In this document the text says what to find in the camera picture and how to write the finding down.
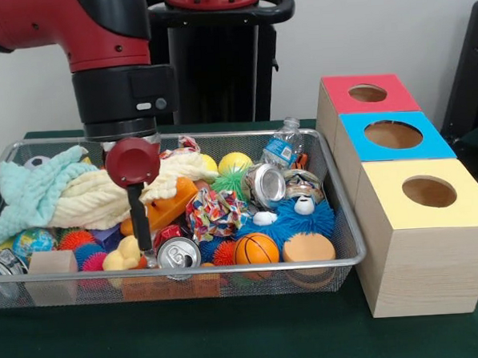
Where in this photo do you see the wooden box with three holes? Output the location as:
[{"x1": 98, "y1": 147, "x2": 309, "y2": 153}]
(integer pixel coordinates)
[{"x1": 312, "y1": 68, "x2": 478, "y2": 322}]

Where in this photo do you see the mint green waffle cloth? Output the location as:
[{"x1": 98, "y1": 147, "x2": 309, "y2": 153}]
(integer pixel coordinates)
[{"x1": 0, "y1": 144, "x2": 103, "y2": 245}]

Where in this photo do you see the orange plastic building block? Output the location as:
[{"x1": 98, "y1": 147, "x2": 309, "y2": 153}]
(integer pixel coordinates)
[
  {"x1": 120, "y1": 262, "x2": 223, "y2": 303},
  {"x1": 117, "y1": 175, "x2": 203, "y2": 237}
]

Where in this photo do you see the cream waffle cloth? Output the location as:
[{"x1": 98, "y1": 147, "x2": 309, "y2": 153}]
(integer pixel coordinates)
[{"x1": 44, "y1": 147, "x2": 223, "y2": 234}]

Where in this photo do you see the tan round foam disc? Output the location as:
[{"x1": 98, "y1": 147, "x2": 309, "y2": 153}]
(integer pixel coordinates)
[{"x1": 280, "y1": 231, "x2": 336, "y2": 263}]

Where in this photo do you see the crushed drink can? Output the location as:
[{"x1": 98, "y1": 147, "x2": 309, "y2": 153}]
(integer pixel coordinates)
[{"x1": 241, "y1": 161, "x2": 289, "y2": 211}]

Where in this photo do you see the small globe ball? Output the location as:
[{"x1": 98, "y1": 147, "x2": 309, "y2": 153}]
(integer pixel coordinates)
[{"x1": 10, "y1": 227, "x2": 59, "y2": 264}]

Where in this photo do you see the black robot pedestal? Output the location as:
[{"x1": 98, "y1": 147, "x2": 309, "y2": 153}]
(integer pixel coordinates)
[{"x1": 145, "y1": 0, "x2": 302, "y2": 127}]

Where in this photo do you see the yellow ball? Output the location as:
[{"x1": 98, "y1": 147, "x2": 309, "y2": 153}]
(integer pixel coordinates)
[
  {"x1": 200, "y1": 153, "x2": 219, "y2": 175},
  {"x1": 217, "y1": 151, "x2": 255, "y2": 176}
]

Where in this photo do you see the small soccer ball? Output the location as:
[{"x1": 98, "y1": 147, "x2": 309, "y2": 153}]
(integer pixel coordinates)
[{"x1": 24, "y1": 155, "x2": 54, "y2": 171}]

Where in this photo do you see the blue fuzzy monster toy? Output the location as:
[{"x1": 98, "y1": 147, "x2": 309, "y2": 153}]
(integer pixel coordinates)
[{"x1": 234, "y1": 195, "x2": 336, "y2": 253}]

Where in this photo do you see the yellow plush duck toy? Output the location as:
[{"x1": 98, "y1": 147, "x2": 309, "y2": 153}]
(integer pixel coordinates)
[{"x1": 101, "y1": 234, "x2": 143, "y2": 272}]

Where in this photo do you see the shallow clear mesh bin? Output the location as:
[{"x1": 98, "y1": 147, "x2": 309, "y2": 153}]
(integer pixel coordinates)
[{"x1": 0, "y1": 122, "x2": 369, "y2": 311}]

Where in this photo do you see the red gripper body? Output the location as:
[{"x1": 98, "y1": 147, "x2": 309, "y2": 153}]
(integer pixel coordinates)
[{"x1": 103, "y1": 135, "x2": 163, "y2": 191}]

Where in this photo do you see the black and red drink can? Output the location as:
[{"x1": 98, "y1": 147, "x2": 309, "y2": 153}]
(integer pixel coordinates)
[{"x1": 152, "y1": 223, "x2": 204, "y2": 283}]

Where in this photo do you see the black chair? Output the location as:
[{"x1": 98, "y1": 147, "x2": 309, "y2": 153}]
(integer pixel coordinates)
[{"x1": 433, "y1": 0, "x2": 478, "y2": 137}]

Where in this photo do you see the colourful knotted rope toy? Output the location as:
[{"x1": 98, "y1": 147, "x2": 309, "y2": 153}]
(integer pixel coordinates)
[{"x1": 159, "y1": 132, "x2": 251, "y2": 244}]

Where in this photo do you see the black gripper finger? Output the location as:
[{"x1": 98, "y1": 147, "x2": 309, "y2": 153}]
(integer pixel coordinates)
[{"x1": 126, "y1": 182, "x2": 154, "y2": 253}]

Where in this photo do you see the orange toy basketball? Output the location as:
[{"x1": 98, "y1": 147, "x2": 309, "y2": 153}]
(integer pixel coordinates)
[{"x1": 232, "y1": 231, "x2": 281, "y2": 267}]

